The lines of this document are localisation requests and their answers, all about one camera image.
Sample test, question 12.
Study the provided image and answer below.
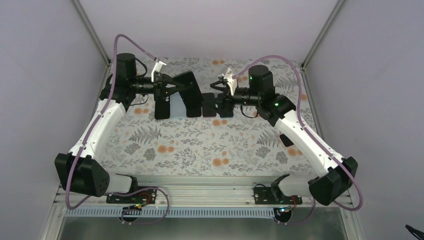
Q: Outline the perforated cable tray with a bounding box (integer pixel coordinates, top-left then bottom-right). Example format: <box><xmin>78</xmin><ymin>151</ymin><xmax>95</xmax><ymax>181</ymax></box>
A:
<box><xmin>65</xmin><ymin>206</ymin><xmax>281</xmax><ymax>219</ymax></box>

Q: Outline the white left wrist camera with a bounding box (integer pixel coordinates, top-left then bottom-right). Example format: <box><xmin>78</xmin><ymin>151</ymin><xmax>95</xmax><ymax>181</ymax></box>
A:
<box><xmin>150</xmin><ymin>59</ymin><xmax>167</xmax><ymax>83</ymax></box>

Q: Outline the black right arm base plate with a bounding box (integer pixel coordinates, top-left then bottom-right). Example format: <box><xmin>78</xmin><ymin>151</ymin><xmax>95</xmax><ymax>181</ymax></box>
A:
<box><xmin>253</xmin><ymin>184</ymin><xmax>303</xmax><ymax>205</ymax></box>

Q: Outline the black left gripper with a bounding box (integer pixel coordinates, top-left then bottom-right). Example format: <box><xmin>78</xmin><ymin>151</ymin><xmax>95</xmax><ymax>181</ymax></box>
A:
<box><xmin>130</xmin><ymin>73</ymin><xmax>185</xmax><ymax>101</ymax></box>

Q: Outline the floral patterned table mat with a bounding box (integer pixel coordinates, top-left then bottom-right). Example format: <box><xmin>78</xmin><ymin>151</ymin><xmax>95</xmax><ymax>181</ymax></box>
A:
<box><xmin>94</xmin><ymin>56</ymin><xmax>332</xmax><ymax>177</ymax></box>

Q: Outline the aluminium left corner post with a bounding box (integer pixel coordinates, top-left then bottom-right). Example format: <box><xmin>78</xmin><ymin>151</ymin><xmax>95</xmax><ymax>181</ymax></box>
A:
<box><xmin>71</xmin><ymin>0</ymin><xmax>111</xmax><ymax>66</ymax></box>

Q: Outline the aluminium corner post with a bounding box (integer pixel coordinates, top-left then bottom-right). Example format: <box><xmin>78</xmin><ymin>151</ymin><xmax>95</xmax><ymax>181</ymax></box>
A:
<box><xmin>302</xmin><ymin>0</ymin><xmax>347</xmax><ymax>69</ymax></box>
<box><xmin>71</xmin><ymin>0</ymin><xmax>111</xmax><ymax>66</ymax></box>

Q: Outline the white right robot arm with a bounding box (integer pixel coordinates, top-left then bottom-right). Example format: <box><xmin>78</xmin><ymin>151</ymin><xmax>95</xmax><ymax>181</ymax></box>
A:
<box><xmin>210</xmin><ymin>65</ymin><xmax>358</xmax><ymax>206</ymax></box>

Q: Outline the light blue case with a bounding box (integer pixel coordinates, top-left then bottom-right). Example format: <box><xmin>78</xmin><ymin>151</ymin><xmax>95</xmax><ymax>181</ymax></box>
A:
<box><xmin>170</xmin><ymin>92</ymin><xmax>186</xmax><ymax>119</ymax></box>

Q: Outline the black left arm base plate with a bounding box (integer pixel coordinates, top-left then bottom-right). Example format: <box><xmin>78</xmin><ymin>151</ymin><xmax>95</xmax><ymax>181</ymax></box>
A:
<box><xmin>106</xmin><ymin>186</ymin><xmax>157</xmax><ymax>205</ymax></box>

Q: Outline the aluminium right corner post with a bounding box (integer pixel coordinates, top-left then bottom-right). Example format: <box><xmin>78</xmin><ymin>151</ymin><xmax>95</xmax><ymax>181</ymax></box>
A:
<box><xmin>302</xmin><ymin>0</ymin><xmax>347</xmax><ymax>69</ymax></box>

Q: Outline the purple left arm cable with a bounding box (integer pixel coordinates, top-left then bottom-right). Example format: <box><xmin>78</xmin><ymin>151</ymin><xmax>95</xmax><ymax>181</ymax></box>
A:
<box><xmin>64</xmin><ymin>33</ymin><xmax>170</xmax><ymax>226</ymax></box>

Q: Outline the black phone without case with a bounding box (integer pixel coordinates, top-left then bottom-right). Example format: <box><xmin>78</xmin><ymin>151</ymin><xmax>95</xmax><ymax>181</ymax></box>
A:
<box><xmin>179</xmin><ymin>70</ymin><xmax>203</xmax><ymax>109</ymax></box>

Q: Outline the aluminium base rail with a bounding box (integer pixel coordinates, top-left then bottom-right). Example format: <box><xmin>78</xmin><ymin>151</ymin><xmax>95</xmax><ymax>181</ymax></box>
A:
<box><xmin>52</xmin><ymin>175</ymin><xmax>353</xmax><ymax>209</ymax></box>

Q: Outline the black phone case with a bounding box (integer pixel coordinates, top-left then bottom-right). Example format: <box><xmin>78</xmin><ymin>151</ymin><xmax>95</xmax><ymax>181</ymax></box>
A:
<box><xmin>186</xmin><ymin>107</ymin><xmax>202</xmax><ymax>118</ymax></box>

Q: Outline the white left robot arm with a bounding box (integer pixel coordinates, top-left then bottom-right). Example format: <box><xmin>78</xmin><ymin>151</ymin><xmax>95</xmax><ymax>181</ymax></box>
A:
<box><xmin>54</xmin><ymin>53</ymin><xmax>185</xmax><ymax>203</ymax></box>

